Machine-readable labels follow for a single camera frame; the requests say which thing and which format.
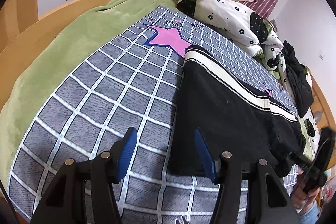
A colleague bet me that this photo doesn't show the person's right hand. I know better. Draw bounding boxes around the person's right hand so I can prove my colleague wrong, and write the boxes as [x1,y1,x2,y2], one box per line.
[291,169,320,214]

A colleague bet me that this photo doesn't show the white strawberry print quilt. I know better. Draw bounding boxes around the white strawberry print quilt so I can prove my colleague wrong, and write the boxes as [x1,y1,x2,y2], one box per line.
[177,0,312,87]

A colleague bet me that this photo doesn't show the blue checked star blanket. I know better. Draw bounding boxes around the blue checked star blanket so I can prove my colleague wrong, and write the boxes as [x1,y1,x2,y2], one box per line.
[7,6,297,223]

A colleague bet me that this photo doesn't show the black quilted jacket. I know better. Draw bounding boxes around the black quilted jacket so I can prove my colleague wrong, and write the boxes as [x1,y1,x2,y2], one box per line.
[282,40,314,118]

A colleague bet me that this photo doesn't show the black pants with white stripe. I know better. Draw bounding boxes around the black pants with white stripe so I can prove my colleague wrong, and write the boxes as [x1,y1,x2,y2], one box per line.
[168,46,306,177]

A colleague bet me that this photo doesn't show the green fleece bed sheet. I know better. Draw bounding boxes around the green fleece bed sheet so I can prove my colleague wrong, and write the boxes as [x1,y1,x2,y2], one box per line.
[1,0,178,185]

